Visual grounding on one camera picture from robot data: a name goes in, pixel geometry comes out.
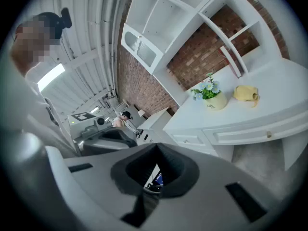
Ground bright ceiling light panel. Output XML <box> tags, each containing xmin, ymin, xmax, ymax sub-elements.
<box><xmin>37</xmin><ymin>63</ymin><xmax>66</xmax><ymax>92</ymax></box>

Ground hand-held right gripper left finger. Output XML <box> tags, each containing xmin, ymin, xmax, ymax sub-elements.
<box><xmin>45</xmin><ymin>142</ymin><xmax>158</xmax><ymax>231</ymax></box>

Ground yellow cloth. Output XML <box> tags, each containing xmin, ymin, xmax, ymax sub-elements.
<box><xmin>232</xmin><ymin>84</ymin><xmax>261</xmax><ymax>108</ymax></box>

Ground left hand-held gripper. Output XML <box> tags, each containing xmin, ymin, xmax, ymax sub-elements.
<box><xmin>68</xmin><ymin>111</ymin><xmax>138</xmax><ymax>156</ymax></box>

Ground white ceiling pipes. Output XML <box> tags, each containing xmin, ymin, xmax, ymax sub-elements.
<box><xmin>95</xmin><ymin>0</ymin><xmax>120</xmax><ymax>98</ymax></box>

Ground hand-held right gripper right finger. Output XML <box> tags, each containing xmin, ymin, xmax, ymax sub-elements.
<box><xmin>144</xmin><ymin>142</ymin><xmax>284</xmax><ymax>231</ymax></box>

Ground small white desk drawer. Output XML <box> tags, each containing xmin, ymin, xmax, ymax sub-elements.
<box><xmin>171</xmin><ymin>134</ymin><xmax>207</xmax><ymax>147</ymax></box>

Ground white shelf unit with cabinet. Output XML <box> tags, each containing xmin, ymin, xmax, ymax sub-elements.
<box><xmin>121</xmin><ymin>0</ymin><xmax>205</xmax><ymax>107</ymax></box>

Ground white open shelf unit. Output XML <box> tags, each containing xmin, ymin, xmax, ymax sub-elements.
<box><xmin>198</xmin><ymin>0</ymin><xmax>283</xmax><ymax>79</ymax></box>

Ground ribbed glass cabinet door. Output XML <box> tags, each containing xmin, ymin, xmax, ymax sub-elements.
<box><xmin>125</xmin><ymin>30</ymin><xmax>158</xmax><ymax>68</ymax></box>

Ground black head-worn camera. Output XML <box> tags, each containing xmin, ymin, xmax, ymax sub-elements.
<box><xmin>60</xmin><ymin>7</ymin><xmax>73</xmax><ymax>29</ymax></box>

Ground white side cabinet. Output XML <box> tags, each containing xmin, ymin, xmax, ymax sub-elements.
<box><xmin>138</xmin><ymin>106</ymin><xmax>173</xmax><ymax>145</ymax></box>

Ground artificial flower plant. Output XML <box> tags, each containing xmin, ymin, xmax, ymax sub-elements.
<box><xmin>191</xmin><ymin>73</ymin><xmax>228</xmax><ymax>111</ymax></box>

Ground person's torso white shirt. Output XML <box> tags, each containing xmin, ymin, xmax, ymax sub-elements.
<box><xmin>0</xmin><ymin>66</ymin><xmax>81</xmax><ymax>158</ymax></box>

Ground person's head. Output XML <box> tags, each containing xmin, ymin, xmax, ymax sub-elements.
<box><xmin>9</xmin><ymin>11</ymin><xmax>64</xmax><ymax>78</ymax></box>

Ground wide white desk drawer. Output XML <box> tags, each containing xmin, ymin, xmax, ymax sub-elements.
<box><xmin>203</xmin><ymin>115</ymin><xmax>308</xmax><ymax>146</ymax></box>

